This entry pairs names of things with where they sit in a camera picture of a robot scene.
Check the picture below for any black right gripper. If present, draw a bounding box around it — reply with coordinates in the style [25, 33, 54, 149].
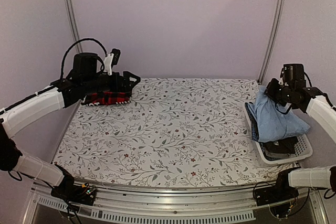
[264, 78, 293, 107]

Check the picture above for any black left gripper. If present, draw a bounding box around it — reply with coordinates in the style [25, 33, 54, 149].
[83, 70, 141, 94]

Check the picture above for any light blue long sleeve shirt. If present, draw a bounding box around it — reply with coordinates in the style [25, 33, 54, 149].
[253, 86, 310, 143]

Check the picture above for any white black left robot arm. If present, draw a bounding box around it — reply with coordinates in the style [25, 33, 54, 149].
[1, 49, 141, 200]

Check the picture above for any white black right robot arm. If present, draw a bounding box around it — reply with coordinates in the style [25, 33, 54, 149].
[265, 63, 335, 201]

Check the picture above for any red black plaid shirt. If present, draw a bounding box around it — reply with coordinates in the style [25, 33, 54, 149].
[81, 91, 132, 106]

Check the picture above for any blue checked shirt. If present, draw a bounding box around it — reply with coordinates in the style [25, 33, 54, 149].
[244, 102, 265, 143]

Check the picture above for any black striped shirt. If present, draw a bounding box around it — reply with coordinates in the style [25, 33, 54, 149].
[261, 137, 298, 160]

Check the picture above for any white plastic laundry basket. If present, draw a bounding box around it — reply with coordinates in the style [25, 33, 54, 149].
[242, 102, 313, 166]

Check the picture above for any floral patterned table cloth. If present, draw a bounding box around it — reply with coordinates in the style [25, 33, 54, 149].
[53, 79, 293, 188]

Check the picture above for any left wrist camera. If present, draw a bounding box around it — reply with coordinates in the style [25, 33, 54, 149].
[103, 48, 121, 76]

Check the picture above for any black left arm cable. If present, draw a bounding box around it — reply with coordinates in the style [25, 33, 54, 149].
[60, 38, 108, 80]

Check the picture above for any right aluminium frame post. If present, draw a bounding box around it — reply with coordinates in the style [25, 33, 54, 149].
[257, 0, 285, 84]

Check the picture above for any aluminium frame post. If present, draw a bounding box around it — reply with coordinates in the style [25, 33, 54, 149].
[257, 0, 285, 84]
[64, 0, 80, 42]

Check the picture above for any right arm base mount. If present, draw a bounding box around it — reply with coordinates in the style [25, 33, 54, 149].
[252, 182, 299, 206]

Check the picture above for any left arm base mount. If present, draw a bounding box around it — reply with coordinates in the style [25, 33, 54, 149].
[51, 182, 97, 206]

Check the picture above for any aluminium front rail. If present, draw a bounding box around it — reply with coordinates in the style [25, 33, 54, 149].
[23, 183, 332, 223]

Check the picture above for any left aluminium frame post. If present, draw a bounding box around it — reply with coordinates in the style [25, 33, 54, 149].
[64, 0, 80, 42]

